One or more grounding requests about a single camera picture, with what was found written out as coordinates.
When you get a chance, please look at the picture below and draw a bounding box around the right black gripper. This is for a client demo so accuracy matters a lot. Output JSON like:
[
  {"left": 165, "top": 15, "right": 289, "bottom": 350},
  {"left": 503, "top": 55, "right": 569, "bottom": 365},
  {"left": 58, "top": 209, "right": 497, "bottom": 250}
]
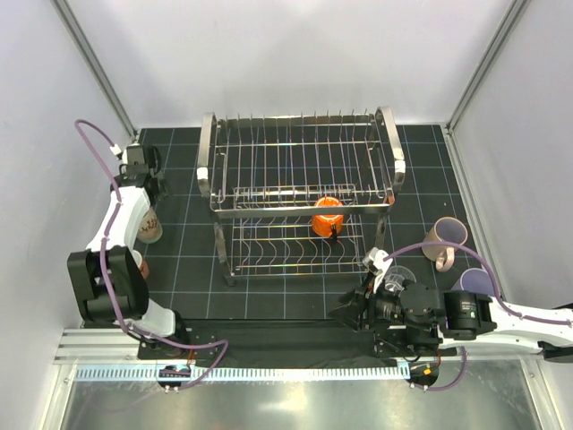
[{"left": 327, "top": 270, "right": 432, "bottom": 333}]

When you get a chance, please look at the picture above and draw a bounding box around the white slotted cable duct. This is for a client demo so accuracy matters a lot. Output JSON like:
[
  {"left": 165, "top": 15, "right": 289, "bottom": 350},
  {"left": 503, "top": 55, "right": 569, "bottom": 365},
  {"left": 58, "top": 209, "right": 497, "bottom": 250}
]
[{"left": 74, "top": 363, "right": 410, "bottom": 383}]

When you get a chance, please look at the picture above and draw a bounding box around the beige floral mug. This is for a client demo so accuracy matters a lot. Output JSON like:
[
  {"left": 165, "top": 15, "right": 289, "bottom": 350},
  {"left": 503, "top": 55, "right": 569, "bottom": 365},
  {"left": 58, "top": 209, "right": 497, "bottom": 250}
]
[{"left": 136, "top": 207, "right": 163, "bottom": 245}]

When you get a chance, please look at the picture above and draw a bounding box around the pink mug with purple interior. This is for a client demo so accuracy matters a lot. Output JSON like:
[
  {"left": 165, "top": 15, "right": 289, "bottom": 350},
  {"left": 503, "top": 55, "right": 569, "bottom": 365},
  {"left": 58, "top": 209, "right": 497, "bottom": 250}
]
[{"left": 422, "top": 217, "right": 468, "bottom": 272}]

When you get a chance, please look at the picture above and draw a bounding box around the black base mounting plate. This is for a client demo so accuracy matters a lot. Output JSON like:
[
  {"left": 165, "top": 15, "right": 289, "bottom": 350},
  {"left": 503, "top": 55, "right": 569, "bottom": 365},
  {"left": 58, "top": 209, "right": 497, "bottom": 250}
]
[{"left": 138, "top": 318, "right": 458, "bottom": 366}]

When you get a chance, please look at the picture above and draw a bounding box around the salmon pink patterned cup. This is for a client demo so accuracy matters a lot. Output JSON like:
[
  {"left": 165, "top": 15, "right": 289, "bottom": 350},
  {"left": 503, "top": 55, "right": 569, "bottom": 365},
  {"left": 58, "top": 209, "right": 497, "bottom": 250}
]
[{"left": 132, "top": 250, "right": 150, "bottom": 279}]

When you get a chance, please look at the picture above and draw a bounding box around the orange mug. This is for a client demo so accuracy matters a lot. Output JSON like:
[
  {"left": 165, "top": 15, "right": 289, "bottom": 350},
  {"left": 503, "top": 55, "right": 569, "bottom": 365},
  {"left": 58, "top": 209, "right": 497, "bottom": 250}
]
[{"left": 311, "top": 196, "right": 344, "bottom": 241}]

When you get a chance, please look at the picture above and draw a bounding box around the lavender plastic cup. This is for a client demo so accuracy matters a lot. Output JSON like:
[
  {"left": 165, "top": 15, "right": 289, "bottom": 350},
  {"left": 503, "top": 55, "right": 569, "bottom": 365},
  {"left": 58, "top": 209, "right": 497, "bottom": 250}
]
[{"left": 451, "top": 268, "right": 494, "bottom": 297}]

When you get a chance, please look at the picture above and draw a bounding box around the purple cable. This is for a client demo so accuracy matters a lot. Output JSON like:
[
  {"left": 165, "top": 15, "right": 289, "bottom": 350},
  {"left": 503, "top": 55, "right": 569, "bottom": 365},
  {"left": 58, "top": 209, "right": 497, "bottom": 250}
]
[
  {"left": 384, "top": 241, "right": 573, "bottom": 323},
  {"left": 73, "top": 118, "right": 229, "bottom": 389}
]

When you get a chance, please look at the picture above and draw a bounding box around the steel two-tier dish rack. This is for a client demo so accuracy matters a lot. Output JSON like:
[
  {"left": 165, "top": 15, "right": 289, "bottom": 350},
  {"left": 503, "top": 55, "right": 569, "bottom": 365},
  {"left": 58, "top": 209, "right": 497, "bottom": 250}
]
[{"left": 196, "top": 107, "right": 406, "bottom": 285}]

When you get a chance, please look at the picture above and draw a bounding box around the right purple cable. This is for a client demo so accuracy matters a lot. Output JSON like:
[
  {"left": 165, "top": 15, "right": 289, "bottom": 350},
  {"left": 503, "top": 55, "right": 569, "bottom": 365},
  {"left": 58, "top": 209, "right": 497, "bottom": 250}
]
[{"left": 384, "top": 241, "right": 573, "bottom": 323}]

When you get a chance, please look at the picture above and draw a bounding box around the clear faceted glass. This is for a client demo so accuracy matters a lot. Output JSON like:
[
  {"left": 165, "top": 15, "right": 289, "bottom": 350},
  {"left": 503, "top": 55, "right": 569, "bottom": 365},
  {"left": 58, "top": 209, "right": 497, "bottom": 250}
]
[{"left": 384, "top": 265, "right": 416, "bottom": 294}]

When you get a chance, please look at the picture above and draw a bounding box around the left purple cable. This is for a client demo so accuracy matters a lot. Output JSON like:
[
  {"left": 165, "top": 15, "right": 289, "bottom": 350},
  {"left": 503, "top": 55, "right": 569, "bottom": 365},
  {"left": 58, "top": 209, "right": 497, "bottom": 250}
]
[{"left": 73, "top": 118, "right": 229, "bottom": 389}]

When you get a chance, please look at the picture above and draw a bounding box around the left aluminium frame post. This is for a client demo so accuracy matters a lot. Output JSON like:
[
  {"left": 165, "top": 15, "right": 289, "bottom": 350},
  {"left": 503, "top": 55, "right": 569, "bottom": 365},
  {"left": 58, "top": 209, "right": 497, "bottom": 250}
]
[{"left": 50, "top": 0, "right": 138, "bottom": 139}]

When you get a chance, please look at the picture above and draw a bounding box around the right aluminium frame post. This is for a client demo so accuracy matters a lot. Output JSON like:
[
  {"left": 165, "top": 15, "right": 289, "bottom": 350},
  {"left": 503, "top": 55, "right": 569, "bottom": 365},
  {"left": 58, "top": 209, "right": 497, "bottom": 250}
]
[{"left": 445, "top": 0, "right": 532, "bottom": 133}]

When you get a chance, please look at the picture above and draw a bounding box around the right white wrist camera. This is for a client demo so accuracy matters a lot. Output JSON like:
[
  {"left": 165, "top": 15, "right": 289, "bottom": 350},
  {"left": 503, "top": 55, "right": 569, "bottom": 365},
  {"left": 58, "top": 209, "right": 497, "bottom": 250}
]
[{"left": 363, "top": 247, "right": 393, "bottom": 293}]

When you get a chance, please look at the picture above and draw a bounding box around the black grid mat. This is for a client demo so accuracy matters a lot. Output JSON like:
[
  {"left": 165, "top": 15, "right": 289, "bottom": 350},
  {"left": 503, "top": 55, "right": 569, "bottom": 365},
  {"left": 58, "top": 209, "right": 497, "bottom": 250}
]
[{"left": 135, "top": 125, "right": 476, "bottom": 320}]

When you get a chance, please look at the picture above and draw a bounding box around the aluminium frame post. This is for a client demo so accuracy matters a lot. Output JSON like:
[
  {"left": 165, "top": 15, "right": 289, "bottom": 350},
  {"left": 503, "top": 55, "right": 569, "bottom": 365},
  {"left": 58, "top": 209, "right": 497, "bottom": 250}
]
[
  {"left": 50, "top": 0, "right": 138, "bottom": 139},
  {"left": 445, "top": 0, "right": 532, "bottom": 133}
]

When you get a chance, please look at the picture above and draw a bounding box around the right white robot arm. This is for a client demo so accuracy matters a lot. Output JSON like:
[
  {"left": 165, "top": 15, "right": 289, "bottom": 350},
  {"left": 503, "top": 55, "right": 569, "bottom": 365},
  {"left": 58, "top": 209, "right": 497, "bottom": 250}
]
[{"left": 329, "top": 279, "right": 572, "bottom": 363}]

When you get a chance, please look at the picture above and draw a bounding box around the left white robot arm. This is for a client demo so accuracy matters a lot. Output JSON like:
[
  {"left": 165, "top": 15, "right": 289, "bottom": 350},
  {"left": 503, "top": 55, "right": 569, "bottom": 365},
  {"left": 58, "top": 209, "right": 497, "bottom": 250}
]
[{"left": 67, "top": 144, "right": 190, "bottom": 359}]

